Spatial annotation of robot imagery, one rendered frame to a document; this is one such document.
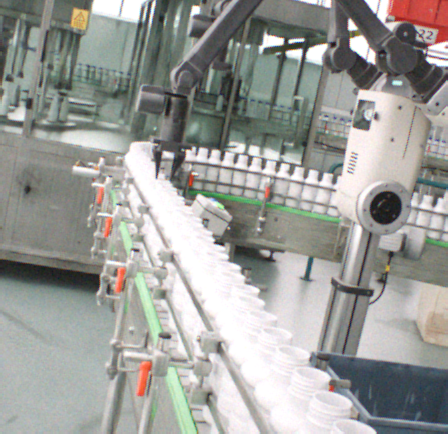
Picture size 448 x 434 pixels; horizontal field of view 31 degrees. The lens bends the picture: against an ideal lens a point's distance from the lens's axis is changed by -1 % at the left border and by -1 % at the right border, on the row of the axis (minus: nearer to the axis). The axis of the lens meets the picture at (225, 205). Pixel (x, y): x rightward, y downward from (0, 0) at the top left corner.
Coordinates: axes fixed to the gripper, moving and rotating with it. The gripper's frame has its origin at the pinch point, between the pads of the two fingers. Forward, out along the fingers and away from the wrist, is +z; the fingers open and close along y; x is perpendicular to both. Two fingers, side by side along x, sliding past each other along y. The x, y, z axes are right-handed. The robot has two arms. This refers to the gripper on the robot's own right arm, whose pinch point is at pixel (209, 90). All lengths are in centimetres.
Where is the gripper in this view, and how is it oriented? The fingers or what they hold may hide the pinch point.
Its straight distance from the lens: 242.9
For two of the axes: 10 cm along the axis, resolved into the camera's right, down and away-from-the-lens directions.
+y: -9.6, -1.8, -2.3
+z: -2.2, 9.7, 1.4
